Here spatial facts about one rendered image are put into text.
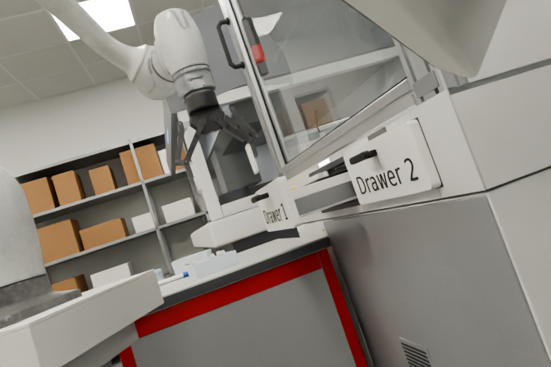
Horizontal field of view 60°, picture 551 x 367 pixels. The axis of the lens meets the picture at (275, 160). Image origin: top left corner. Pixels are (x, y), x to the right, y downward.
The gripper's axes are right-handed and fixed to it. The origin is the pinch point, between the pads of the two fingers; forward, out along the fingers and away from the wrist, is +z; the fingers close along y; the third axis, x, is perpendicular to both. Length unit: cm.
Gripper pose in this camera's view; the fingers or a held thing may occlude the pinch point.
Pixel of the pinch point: (227, 178)
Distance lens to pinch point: 109.9
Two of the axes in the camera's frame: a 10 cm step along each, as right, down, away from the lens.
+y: 9.2, -3.1, 2.5
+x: -2.1, 1.7, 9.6
